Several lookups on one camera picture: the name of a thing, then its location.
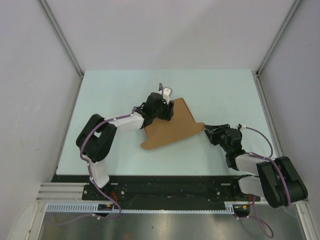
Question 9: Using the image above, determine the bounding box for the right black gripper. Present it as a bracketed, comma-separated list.
[204, 123, 230, 154]

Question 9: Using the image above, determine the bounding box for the brown cardboard box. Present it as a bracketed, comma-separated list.
[140, 97, 205, 150]

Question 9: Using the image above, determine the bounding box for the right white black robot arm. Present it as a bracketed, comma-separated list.
[204, 124, 309, 208]

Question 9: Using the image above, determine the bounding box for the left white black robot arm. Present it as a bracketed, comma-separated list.
[76, 87, 174, 200]

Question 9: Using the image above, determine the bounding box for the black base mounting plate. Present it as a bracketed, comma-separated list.
[51, 174, 292, 202]

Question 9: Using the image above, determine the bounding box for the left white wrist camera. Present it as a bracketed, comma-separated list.
[158, 82, 173, 104]

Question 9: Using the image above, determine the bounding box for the grey slotted cable duct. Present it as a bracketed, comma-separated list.
[46, 202, 250, 215]

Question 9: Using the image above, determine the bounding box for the left aluminium frame post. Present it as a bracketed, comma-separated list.
[36, 0, 84, 79]

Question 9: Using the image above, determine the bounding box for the aluminium frame post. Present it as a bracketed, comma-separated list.
[36, 0, 84, 79]
[255, 0, 304, 78]

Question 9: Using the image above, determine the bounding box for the aluminium front rail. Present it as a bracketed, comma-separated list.
[36, 182, 86, 203]

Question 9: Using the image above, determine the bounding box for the right aluminium frame post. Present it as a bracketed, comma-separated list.
[255, 0, 304, 78]

